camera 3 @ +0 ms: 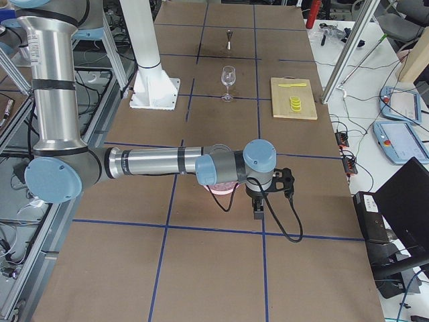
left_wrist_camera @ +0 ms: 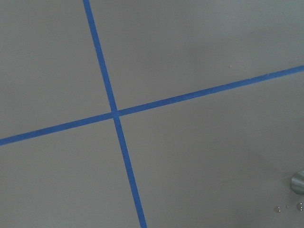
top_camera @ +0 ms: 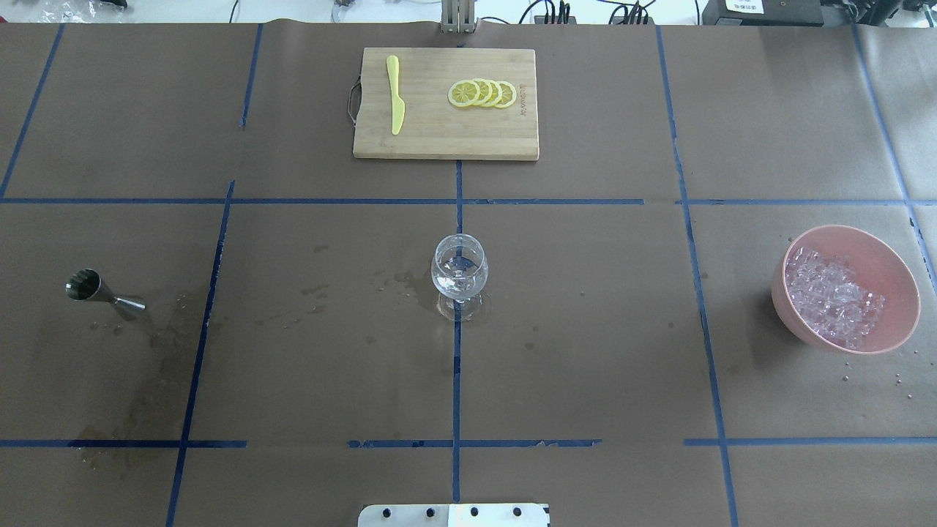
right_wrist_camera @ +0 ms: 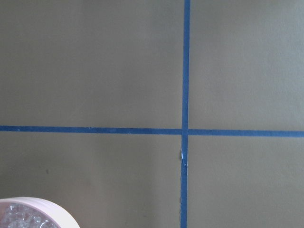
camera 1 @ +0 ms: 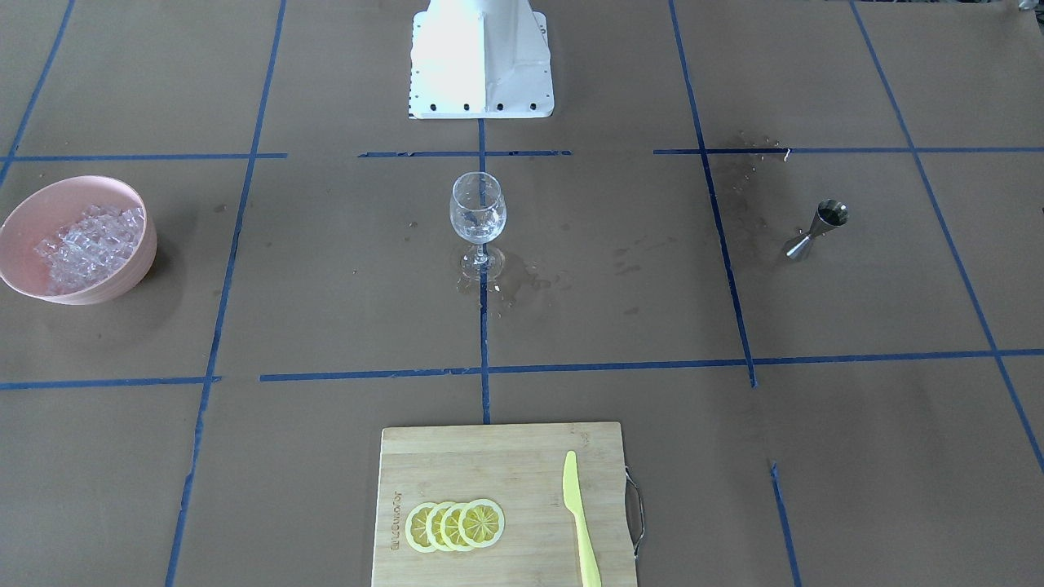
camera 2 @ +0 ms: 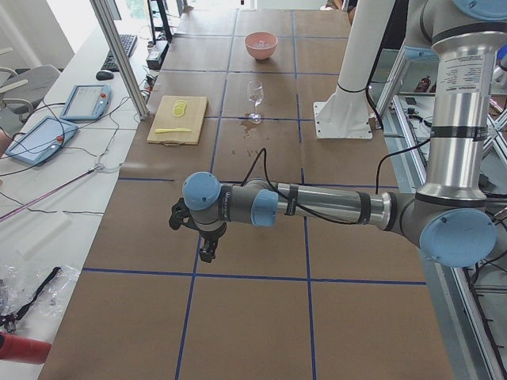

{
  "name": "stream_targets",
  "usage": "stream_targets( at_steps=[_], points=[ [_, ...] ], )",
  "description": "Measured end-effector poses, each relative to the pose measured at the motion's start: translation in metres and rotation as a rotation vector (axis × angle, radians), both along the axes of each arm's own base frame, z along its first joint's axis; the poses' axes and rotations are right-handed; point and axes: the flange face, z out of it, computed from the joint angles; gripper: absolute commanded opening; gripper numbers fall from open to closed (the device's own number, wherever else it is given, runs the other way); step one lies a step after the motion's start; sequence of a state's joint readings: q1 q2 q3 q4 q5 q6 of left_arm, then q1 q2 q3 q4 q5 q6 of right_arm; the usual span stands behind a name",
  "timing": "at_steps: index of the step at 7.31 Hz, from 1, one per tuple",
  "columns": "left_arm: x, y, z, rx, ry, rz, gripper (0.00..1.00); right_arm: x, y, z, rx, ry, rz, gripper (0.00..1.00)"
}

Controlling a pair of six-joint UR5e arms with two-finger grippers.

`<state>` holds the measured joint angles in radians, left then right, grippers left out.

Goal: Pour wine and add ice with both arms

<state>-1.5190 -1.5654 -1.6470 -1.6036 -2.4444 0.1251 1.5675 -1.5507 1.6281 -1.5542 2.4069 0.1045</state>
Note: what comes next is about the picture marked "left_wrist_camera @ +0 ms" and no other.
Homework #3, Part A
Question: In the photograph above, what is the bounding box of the steel double jigger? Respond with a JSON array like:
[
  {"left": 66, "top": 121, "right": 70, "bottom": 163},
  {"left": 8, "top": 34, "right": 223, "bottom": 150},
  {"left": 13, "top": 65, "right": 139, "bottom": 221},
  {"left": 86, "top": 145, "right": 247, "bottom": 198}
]
[{"left": 290, "top": 170, "right": 304, "bottom": 195}]

